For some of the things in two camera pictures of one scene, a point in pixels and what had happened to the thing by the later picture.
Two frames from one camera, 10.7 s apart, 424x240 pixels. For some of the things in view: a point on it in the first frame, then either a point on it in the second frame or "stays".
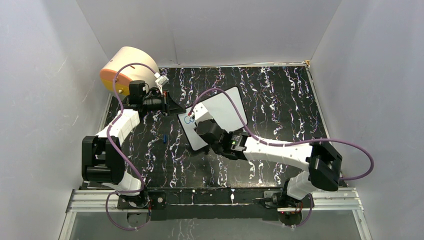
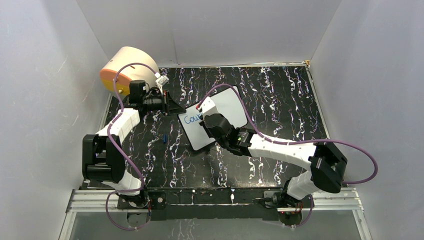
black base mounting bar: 207,204 stays
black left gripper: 169,106 stays
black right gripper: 212,120 -> 202,123
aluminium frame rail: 84,201 stays
